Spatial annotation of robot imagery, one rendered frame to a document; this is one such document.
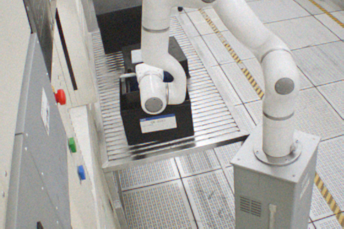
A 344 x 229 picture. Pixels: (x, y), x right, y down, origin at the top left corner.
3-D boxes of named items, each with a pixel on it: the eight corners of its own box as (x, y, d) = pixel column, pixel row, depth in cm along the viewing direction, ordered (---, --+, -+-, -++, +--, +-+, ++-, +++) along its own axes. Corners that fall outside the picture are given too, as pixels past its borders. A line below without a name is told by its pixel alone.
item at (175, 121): (127, 146, 184) (119, 112, 174) (125, 107, 207) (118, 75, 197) (195, 135, 184) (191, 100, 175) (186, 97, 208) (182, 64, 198)
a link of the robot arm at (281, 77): (292, 99, 164) (292, 42, 151) (300, 130, 149) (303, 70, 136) (260, 102, 166) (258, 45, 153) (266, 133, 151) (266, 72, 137)
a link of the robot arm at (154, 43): (189, 18, 149) (182, 94, 166) (140, 18, 147) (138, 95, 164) (193, 31, 142) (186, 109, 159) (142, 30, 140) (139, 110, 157)
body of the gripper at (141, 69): (138, 92, 168) (137, 77, 177) (166, 88, 168) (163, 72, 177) (135, 75, 163) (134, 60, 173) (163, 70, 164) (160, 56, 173)
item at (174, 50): (191, 77, 221) (188, 54, 214) (131, 91, 218) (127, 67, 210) (176, 51, 246) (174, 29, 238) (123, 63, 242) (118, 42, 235)
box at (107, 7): (153, 44, 256) (147, 3, 242) (104, 55, 252) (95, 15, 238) (144, 25, 279) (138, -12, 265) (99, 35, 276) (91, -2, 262)
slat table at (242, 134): (249, 246, 223) (249, 134, 181) (136, 274, 217) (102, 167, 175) (191, 110, 330) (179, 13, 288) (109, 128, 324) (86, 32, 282)
